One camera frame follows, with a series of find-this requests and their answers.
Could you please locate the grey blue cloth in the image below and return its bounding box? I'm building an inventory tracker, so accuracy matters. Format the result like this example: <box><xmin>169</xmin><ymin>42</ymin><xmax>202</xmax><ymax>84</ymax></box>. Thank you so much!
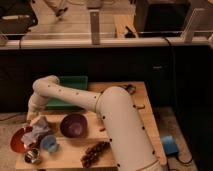
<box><xmin>21</xmin><ymin>116</ymin><xmax>52</xmax><ymax>147</ymax></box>

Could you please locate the red plate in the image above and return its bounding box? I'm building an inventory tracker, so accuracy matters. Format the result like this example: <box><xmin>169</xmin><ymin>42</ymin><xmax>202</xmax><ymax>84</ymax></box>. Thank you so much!
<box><xmin>10</xmin><ymin>126</ymin><xmax>32</xmax><ymax>154</ymax></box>

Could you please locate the metal cup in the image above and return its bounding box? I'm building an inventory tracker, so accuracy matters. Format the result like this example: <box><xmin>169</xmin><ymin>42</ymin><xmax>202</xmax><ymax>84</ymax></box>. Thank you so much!
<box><xmin>24</xmin><ymin>148</ymin><xmax>41</xmax><ymax>164</ymax></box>

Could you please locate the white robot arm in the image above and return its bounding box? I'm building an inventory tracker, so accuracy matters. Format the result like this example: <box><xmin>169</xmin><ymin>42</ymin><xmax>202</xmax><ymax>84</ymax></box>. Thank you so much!
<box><xmin>28</xmin><ymin>75</ymin><xmax>163</xmax><ymax>171</ymax></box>

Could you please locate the wooden post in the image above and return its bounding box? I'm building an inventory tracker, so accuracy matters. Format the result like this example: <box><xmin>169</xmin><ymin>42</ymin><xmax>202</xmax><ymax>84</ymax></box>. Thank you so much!
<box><xmin>90</xmin><ymin>10</ymin><xmax>100</xmax><ymax>45</ymax></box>

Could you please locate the bunch of dark grapes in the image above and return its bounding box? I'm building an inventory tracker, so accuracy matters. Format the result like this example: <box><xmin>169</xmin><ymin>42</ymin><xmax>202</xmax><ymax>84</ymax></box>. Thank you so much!
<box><xmin>81</xmin><ymin>141</ymin><xmax>110</xmax><ymax>168</ymax></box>

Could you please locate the blue plastic cup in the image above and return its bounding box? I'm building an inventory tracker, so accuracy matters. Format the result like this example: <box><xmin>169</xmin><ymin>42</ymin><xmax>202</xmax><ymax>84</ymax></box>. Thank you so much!
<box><xmin>40</xmin><ymin>135</ymin><xmax>59</xmax><ymax>153</ymax></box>

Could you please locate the purple bowl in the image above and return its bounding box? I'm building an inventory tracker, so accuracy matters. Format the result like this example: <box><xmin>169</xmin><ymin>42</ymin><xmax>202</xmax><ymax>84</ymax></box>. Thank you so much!
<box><xmin>60</xmin><ymin>114</ymin><xmax>87</xmax><ymax>138</ymax></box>

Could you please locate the blue device on floor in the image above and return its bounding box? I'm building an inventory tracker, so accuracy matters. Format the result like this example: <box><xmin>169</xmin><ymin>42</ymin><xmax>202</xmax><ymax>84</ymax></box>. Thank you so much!
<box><xmin>161</xmin><ymin>136</ymin><xmax>179</xmax><ymax>156</ymax></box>

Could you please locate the black handled utensil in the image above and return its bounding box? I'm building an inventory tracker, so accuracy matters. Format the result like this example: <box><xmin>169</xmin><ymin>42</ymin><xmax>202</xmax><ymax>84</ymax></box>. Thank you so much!
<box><xmin>121</xmin><ymin>84</ymin><xmax>136</xmax><ymax>95</ymax></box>

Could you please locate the green plastic tray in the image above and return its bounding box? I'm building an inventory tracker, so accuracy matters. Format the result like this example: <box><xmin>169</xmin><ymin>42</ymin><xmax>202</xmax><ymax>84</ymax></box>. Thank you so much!
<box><xmin>46</xmin><ymin>76</ymin><xmax>88</xmax><ymax>110</ymax></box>

